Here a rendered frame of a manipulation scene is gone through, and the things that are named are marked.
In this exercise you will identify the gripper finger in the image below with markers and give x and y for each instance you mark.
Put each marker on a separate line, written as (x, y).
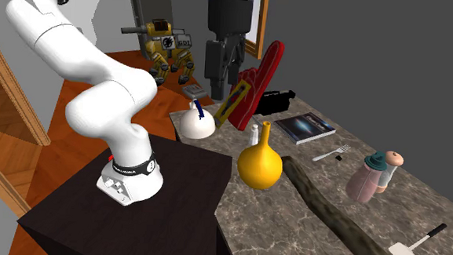
(237, 55)
(217, 65)

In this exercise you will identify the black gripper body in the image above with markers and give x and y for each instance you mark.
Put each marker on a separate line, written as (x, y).
(229, 16)

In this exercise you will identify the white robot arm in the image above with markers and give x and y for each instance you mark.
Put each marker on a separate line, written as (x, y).
(98, 71)

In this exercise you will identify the red foam finger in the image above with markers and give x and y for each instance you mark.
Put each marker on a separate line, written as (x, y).
(263, 79)

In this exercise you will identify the yellow packaged pen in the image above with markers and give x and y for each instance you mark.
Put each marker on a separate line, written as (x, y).
(231, 104)

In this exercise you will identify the yellow robot figure toy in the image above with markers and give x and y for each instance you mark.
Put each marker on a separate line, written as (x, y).
(165, 44)

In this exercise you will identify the black box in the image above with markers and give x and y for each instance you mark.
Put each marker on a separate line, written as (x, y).
(275, 102)

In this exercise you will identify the white dome holder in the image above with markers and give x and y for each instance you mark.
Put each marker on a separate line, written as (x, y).
(195, 127)

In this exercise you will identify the white salt shaker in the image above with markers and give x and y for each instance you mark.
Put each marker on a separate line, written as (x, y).
(253, 136)

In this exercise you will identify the dark galaxy book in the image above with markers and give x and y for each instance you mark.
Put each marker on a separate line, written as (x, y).
(305, 126)

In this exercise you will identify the yellow round vase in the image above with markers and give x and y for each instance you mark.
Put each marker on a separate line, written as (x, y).
(259, 167)

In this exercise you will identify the silver fork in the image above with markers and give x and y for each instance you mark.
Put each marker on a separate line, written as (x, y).
(327, 154)

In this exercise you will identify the small black cube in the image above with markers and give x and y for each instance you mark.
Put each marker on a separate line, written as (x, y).
(338, 157)

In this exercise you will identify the dark robot stand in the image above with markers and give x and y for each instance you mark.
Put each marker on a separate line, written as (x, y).
(161, 216)

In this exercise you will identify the pink bottle with teal cap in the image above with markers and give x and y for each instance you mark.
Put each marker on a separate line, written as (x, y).
(364, 181)

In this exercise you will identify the dark brown log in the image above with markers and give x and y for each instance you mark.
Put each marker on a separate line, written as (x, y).
(330, 212)

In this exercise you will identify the clear shaker with peach top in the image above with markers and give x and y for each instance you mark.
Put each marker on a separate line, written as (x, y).
(391, 165)

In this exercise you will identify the wooden framed wall picture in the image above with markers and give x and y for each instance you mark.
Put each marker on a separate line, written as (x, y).
(262, 29)

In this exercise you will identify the dark door frame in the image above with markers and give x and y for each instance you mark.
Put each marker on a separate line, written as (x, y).
(137, 20)

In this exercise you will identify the wooden stair rail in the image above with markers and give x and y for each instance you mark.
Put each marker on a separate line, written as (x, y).
(13, 91)

